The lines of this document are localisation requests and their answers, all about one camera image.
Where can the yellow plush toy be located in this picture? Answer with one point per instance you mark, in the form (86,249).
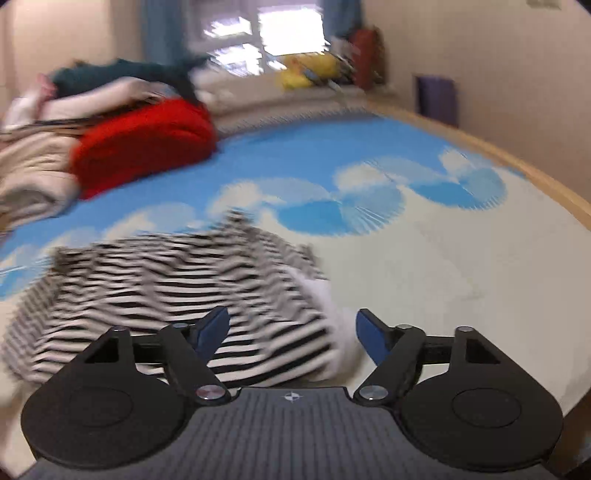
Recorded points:
(307,69)

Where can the pink white folded quilt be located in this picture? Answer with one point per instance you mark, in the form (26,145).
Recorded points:
(69,104)

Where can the blue white printed bed sheet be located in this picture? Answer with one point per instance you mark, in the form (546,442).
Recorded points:
(438,230)

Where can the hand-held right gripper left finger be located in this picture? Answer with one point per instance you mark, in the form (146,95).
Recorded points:
(212,330)

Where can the wooden bed frame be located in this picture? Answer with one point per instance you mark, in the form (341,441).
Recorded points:
(531,170)

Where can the white window sill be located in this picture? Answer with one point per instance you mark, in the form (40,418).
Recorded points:
(295,99)

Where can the white folded blanket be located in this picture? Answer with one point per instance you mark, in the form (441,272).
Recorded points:
(32,184)

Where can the dark red cushion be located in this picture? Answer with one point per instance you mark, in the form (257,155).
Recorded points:
(367,57)

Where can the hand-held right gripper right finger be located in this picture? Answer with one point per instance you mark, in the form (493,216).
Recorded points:
(371,334)

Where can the black white striped hoodie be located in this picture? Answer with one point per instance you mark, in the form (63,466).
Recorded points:
(161,295)

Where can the window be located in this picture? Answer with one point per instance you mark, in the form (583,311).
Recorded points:
(263,37)

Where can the red folded blanket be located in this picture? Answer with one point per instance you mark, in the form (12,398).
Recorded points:
(143,147)

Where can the blue curtain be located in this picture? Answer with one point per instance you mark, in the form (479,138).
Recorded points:
(161,32)
(341,18)

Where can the dark teal garment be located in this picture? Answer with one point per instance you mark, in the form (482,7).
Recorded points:
(129,71)

